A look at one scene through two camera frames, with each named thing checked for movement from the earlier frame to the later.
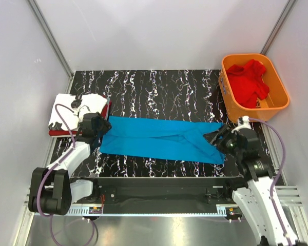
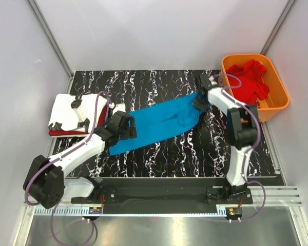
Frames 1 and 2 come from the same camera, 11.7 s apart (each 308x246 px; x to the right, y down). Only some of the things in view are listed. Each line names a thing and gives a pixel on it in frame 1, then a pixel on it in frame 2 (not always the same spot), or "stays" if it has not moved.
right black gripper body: (221, 136) → (199, 103)
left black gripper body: (100, 127) → (131, 127)
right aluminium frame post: (278, 26) stays
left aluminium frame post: (54, 43) stays
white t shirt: (91, 103) stays
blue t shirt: (171, 139) → (172, 118)
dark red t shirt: (103, 116) stays
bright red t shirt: (247, 83) stays
